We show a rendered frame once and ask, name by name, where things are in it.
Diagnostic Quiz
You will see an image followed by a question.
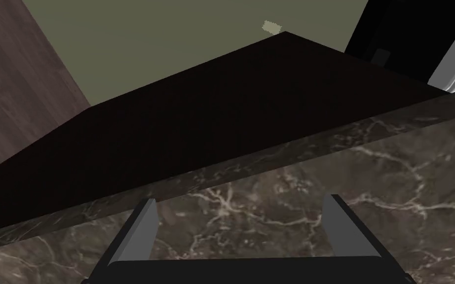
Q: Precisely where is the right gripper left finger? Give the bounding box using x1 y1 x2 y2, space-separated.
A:
99 198 160 266

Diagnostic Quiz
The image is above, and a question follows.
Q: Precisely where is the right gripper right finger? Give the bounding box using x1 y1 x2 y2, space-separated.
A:
321 193 395 260

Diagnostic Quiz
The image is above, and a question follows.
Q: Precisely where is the dark brown cupboard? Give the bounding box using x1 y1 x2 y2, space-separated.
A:
0 31 449 237

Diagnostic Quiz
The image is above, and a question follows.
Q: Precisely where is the silver bar handle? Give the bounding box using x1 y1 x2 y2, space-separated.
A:
427 29 455 95

